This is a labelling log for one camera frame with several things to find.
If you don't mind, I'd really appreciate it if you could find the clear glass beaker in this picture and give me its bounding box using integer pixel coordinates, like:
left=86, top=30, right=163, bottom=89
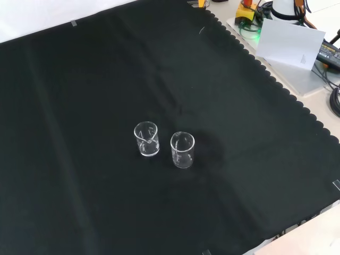
left=133, top=121, right=160, bottom=158
left=169, top=131, right=196, bottom=169

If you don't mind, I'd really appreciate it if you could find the black bench cloth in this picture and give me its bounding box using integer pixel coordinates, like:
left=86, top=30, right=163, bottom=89
left=0, top=0, right=340, bottom=255

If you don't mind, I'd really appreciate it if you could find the yellow and grey tool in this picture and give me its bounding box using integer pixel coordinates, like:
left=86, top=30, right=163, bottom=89
left=187, top=0, right=211, bottom=9

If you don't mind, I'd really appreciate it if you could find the yellow stop button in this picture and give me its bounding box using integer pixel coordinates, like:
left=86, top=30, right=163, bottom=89
left=233, top=0, right=257, bottom=27

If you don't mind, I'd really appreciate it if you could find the pale white board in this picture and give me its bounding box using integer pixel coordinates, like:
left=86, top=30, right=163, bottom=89
left=255, top=18, right=327, bottom=72

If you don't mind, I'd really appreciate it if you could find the black power adapter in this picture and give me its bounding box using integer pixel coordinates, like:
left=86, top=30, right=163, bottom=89
left=316, top=39, right=340, bottom=70

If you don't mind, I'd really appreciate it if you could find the grey metal base plate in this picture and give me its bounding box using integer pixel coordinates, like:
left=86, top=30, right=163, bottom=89
left=225, top=14, right=340, bottom=97

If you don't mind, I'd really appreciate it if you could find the thin black cable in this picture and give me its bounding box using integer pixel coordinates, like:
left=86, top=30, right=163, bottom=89
left=312, top=59, right=340, bottom=91

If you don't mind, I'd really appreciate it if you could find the thick black cable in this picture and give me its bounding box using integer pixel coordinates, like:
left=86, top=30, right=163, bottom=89
left=328, top=86, right=340, bottom=118

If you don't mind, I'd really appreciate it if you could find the orange cable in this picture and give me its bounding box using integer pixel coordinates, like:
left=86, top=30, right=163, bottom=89
left=293, top=0, right=317, bottom=30

